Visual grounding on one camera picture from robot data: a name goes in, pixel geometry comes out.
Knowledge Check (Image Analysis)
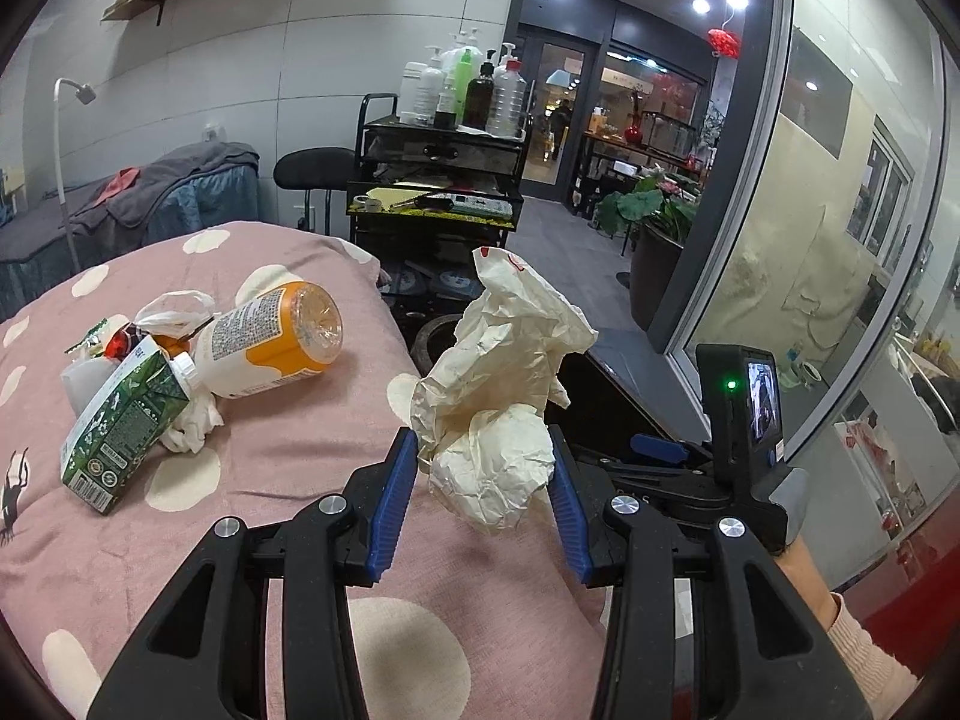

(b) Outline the white floor lamp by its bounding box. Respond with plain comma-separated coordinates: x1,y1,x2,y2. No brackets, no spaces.
52,76,98,274

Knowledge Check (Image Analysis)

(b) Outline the clear ribbed plastic bottle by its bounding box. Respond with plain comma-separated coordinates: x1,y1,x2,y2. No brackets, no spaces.
487,57,527,138

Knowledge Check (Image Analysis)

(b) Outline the black trash bin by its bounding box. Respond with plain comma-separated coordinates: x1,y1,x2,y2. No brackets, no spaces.
410,319,708,461

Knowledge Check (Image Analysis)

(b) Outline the dark brown bottle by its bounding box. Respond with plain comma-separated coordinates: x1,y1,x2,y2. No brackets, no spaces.
462,60,494,130

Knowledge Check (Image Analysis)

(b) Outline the black utility cart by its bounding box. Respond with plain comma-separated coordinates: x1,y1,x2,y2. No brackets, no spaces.
347,93,530,314

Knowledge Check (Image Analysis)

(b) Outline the green plastic bottle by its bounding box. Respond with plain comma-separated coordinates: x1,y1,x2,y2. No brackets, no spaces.
452,46,483,124

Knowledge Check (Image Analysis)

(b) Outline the black round stool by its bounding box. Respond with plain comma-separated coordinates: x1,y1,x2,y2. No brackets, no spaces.
274,146,356,234

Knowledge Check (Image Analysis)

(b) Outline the cream paper bag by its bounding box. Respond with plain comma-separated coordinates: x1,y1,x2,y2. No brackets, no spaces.
410,247,599,533

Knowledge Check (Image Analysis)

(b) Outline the green milk carton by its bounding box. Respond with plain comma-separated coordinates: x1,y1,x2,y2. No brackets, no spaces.
59,340,185,515

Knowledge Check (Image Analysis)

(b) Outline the cream sweater sleeve forearm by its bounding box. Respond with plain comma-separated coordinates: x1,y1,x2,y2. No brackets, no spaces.
827,593,919,720

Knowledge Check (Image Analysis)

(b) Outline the blue covered massage bed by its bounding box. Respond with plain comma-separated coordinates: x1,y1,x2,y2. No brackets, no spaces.
2,140,260,319

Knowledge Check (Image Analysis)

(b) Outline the potted green plant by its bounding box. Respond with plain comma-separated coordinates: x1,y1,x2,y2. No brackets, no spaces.
592,172,698,330

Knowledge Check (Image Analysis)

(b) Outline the person's right hand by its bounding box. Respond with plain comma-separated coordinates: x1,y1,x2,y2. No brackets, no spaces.
775,536,838,631

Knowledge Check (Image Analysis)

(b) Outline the white tissue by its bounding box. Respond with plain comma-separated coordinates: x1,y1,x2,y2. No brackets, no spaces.
60,289,223,454

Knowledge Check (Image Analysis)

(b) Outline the white pump bottle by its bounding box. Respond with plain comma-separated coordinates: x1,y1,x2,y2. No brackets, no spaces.
415,46,446,125

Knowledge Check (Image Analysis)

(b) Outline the red hanging lantern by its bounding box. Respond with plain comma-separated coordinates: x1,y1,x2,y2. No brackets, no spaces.
706,28,742,60

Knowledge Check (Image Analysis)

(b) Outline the orange label plastic bottle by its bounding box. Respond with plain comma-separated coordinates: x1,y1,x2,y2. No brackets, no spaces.
169,281,343,398

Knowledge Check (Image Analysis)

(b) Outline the pink polka dot blanket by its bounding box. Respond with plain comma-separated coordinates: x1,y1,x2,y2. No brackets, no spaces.
2,223,604,718

